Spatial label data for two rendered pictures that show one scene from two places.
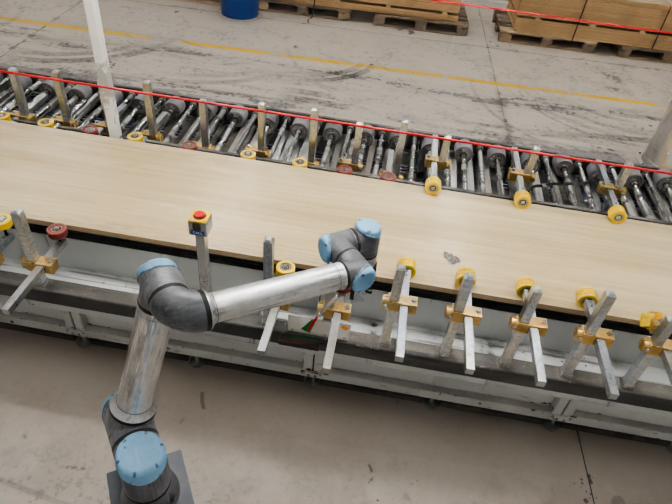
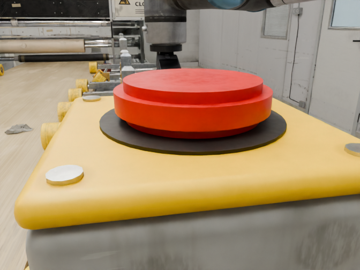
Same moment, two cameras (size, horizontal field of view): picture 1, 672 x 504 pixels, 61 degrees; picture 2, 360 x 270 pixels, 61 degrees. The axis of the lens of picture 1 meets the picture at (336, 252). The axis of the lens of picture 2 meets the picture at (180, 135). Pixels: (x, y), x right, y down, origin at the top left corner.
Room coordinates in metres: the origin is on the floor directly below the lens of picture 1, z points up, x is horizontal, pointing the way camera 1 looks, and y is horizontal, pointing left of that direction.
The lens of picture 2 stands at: (1.65, 0.59, 1.24)
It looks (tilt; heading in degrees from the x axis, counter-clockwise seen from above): 20 degrees down; 255
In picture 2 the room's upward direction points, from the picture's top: straight up
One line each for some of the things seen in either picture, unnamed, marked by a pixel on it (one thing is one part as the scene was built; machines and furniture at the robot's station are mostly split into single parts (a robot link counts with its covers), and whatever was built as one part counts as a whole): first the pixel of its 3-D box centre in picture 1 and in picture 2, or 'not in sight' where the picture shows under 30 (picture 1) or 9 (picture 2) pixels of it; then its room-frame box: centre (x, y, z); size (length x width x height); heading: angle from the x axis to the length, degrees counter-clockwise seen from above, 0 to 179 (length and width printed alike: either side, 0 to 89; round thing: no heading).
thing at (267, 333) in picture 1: (274, 311); not in sight; (1.54, 0.22, 0.84); 0.43 x 0.03 x 0.04; 176
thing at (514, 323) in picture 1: (527, 324); not in sight; (1.53, -0.77, 0.95); 0.13 x 0.06 x 0.05; 86
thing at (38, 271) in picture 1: (36, 274); not in sight; (1.61, 1.21, 0.82); 0.43 x 0.03 x 0.04; 176
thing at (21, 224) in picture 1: (32, 255); not in sight; (1.68, 1.25, 0.86); 0.03 x 0.03 x 0.48; 86
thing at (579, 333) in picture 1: (593, 336); not in sight; (1.51, -1.02, 0.95); 0.13 x 0.06 x 0.05; 86
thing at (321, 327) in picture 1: (318, 327); not in sight; (1.56, 0.03, 0.75); 0.26 x 0.01 x 0.10; 86
